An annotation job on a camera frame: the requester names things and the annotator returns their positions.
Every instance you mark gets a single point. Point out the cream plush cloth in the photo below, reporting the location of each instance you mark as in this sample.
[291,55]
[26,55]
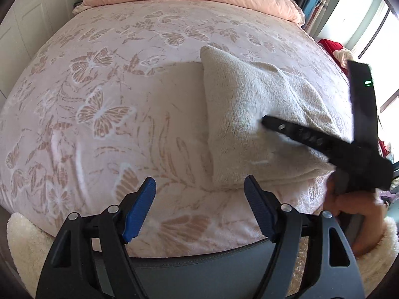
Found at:
[343,56]

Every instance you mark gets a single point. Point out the curtain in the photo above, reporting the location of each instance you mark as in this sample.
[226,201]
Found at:
[314,0]

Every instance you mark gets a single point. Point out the grey bed frame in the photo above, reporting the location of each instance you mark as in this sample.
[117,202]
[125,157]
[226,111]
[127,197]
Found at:
[202,271]

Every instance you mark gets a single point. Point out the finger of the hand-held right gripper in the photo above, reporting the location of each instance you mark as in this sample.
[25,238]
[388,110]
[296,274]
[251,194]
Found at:
[296,134]

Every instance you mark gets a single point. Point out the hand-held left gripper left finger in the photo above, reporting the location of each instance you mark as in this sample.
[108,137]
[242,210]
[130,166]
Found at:
[140,211]

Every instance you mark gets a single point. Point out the cream sweater with black hearts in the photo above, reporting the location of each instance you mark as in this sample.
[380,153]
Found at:
[249,106]

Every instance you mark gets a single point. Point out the white wardrobe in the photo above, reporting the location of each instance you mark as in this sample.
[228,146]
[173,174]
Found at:
[31,12]

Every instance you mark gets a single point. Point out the pink butterfly blanket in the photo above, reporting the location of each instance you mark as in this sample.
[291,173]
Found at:
[93,99]

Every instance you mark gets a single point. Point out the person's right hand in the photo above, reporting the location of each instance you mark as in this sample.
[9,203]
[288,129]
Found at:
[358,205]

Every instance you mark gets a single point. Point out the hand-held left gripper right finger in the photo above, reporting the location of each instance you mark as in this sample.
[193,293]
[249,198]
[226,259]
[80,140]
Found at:
[260,208]

